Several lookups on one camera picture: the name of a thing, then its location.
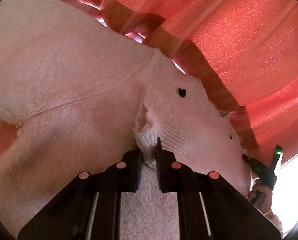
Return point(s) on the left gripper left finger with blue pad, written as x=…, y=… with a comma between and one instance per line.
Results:
x=89, y=206

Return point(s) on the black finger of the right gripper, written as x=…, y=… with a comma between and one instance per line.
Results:
x=250, y=159

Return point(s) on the pink knit sweater black hearts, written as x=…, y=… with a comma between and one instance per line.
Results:
x=82, y=95

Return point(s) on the person right hand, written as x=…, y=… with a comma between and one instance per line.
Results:
x=264, y=202

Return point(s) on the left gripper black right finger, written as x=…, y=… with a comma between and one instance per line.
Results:
x=209, y=207

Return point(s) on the orange red curtain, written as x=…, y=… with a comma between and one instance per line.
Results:
x=244, y=51

